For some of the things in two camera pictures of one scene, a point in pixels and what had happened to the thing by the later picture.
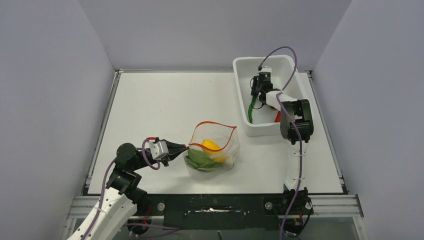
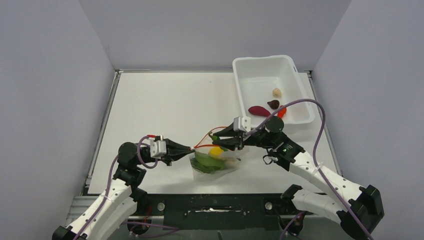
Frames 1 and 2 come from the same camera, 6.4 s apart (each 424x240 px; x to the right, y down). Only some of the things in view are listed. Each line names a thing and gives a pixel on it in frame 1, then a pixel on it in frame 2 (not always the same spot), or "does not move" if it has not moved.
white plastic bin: (285, 76) does not move
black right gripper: (255, 79) -> (231, 141)
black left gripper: (174, 150) does not move
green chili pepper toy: (250, 108) -> (216, 138)
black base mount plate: (217, 211) does not move
